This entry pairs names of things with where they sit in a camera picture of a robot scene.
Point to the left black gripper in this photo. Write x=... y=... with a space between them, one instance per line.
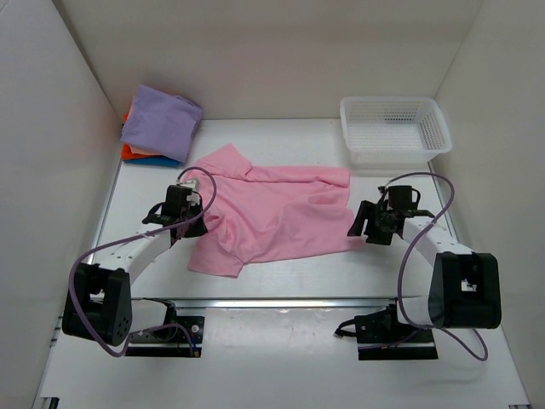
x=198 y=230

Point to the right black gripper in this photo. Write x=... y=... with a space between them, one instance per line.
x=367 y=211

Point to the pink t shirt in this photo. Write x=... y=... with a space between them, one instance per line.
x=266 y=214

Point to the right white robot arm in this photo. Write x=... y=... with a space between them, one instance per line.
x=465 y=286

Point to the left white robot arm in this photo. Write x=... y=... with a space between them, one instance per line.
x=103 y=289

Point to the blue folded t shirt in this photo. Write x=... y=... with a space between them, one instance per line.
x=159 y=161

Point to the orange folded t shirt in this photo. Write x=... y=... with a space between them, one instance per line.
x=128 y=152

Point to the purple folded t shirt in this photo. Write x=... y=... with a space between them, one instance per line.
x=161 y=123

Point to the white plastic basket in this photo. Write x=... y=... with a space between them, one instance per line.
x=388 y=131

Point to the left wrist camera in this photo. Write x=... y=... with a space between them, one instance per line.
x=191 y=184

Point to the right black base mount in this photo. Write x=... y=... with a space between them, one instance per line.
x=382 y=336

